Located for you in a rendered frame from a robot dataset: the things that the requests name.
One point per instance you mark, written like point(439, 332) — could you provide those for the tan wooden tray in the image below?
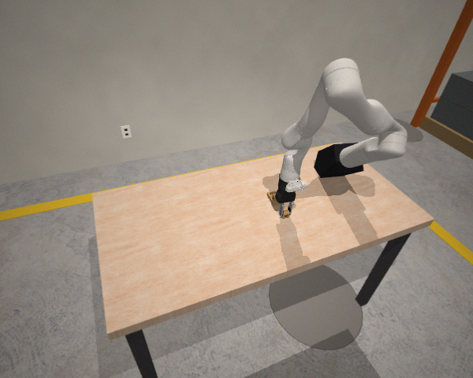
point(269, 194)

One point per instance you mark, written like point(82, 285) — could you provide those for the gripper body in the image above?
point(288, 184)

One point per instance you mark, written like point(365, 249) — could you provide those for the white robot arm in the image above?
point(340, 88)

